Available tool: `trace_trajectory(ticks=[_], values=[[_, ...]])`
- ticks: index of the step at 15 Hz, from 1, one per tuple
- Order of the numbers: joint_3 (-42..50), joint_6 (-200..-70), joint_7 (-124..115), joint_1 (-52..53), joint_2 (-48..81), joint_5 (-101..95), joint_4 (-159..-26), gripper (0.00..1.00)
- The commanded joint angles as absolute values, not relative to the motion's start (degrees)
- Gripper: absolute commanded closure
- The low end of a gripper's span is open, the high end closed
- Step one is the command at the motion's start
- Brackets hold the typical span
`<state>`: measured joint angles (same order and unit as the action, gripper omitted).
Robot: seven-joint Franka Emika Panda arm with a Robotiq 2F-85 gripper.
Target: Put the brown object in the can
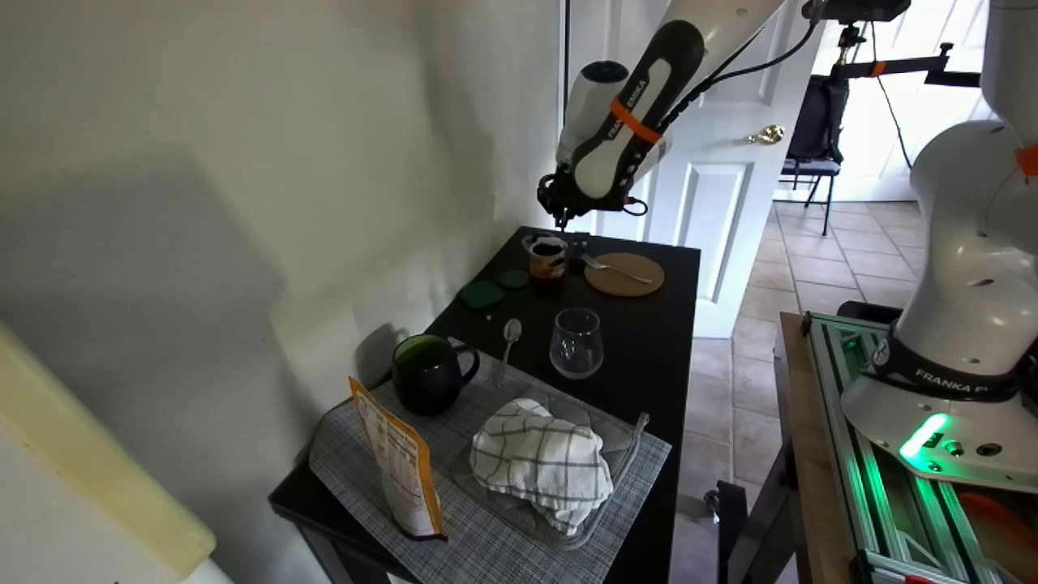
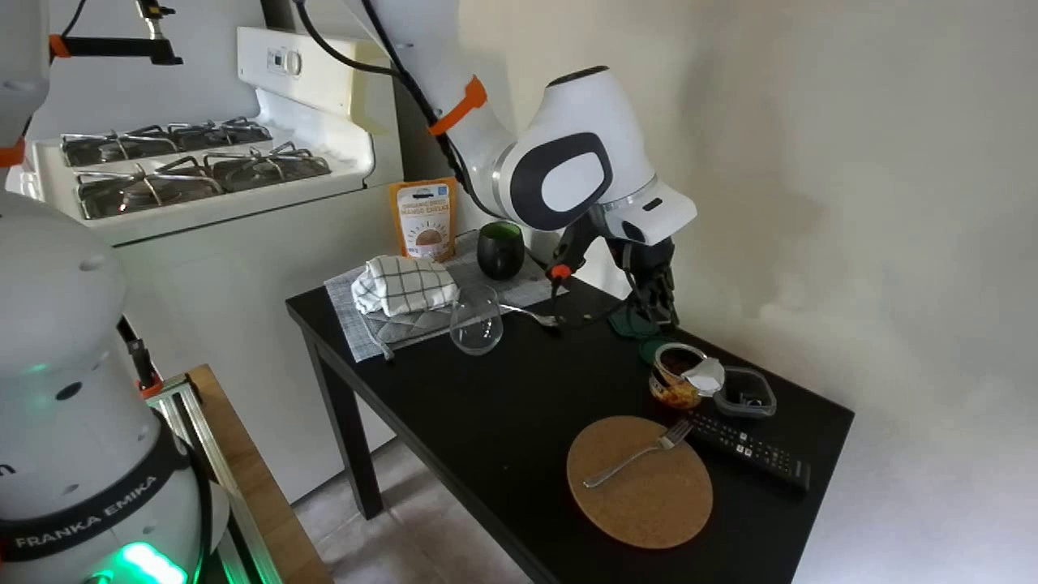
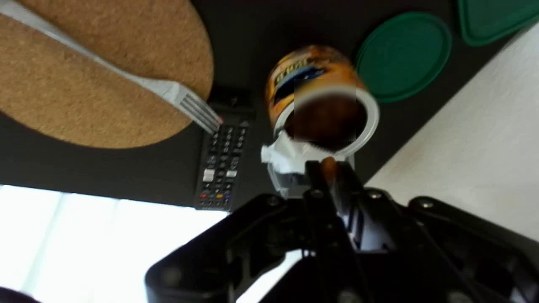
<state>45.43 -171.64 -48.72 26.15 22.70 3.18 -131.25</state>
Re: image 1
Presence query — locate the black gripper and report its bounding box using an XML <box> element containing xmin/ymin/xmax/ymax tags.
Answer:
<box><xmin>536</xmin><ymin>166</ymin><xmax>636</xmax><ymax>236</ymax></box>

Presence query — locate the small dark bowl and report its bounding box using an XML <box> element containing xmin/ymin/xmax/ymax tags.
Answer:
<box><xmin>522</xmin><ymin>230</ymin><xmax>571</xmax><ymax>286</ymax></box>

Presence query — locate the silver fork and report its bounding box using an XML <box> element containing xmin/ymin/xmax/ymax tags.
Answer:
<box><xmin>580</xmin><ymin>253</ymin><xmax>660</xmax><ymax>288</ymax></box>

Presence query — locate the round wooden coaster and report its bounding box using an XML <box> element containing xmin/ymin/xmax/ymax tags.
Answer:
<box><xmin>580</xmin><ymin>250</ymin><xmax>668</xmax><ymax>302</ymax></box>

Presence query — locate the green plastic container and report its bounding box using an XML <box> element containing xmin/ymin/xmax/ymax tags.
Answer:
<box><xmin>458</xmin><ymin>279</ymin><xmax>511</xmax><ymax>315</ymax></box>

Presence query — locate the silver spoon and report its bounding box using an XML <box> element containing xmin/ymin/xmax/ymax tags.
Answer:
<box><xmin>497</xmin><ymin>315</ymin><xmax>526</xmax><ymax>371</ymax></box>

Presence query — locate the clear stemless glass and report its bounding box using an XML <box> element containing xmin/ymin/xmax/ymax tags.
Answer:
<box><xmin>546</xmin><ymin>304</ymin><xmax>606</xmax><ymax>384</ymax></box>

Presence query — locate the black table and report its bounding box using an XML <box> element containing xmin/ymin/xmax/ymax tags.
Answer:
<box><xmin>265</xmin><ymin>223</ymin><xmax>705</xmax><ymax>584</ymax></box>

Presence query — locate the dark green mug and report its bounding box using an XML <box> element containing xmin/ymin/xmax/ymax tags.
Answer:
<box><xmin>390</xmin><ymin>332</ymin><xmax>483</xmax><ymax>418</ymax></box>

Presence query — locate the clear glass tray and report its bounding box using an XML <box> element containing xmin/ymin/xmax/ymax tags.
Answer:
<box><xmin>449</xmin><ymin>376</ymin><xmax>657</xmax><ymax>547</ymax></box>

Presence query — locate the white checkered cloth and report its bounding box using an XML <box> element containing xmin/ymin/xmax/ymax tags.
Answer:
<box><xmin>466</xmin><ymin>395</ymin><xmax>618</xmax><ymax>540</ymax></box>

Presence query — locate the dark chair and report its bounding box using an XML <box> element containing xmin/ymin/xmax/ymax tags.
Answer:
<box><xmin>780</xmin><ymin>71</ymin><xmax>857</xmax><ymax>241</ymax></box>

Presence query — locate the orange food packet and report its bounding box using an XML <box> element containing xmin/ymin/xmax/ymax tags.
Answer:
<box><xmin>346</xmin><ymin>374</ymin><xmax>451</xmax><ymax>542</ymax></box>

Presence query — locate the grey woven placemat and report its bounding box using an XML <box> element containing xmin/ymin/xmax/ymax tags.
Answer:
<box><xmin>308</xmin><ymin>352</ymin><xmax>674</xmax><ymax>584</ymax></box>

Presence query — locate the wooden board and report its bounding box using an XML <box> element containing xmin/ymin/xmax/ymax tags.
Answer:
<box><xmin>771</xmin><ymin>313</ymin><xmax>870</xmax><ymax>584</ymax></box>

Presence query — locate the black stand bar orange band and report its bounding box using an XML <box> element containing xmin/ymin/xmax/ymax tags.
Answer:
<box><xmin>824</xmin><ymin>20</ymin><xmax>985</xmax><ymax>90</ymax></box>

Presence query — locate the brass door handle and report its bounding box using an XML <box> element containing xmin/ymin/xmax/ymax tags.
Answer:
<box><xmin>750</xmin><ymin>120</ymin><xmax>793</xmax><ymax>149</ymax></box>

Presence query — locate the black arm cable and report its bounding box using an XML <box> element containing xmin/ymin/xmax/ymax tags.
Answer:
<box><xmin>646</xmin><ymin>12</ymin><xmax>824</xmax><ymax>139</ymax></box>

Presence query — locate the black camera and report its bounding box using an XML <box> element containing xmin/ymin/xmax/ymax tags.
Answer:
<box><xmin>801</xmin><ymin>0</ymin><xmax>915</xmax><ymax>25</ymax></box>

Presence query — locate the aluminium frame rail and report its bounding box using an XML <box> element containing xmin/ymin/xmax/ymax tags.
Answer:
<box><xmin>806</xmin><ymin>308</ymin><xmax>1038</xmax><ymax>584</ymax></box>

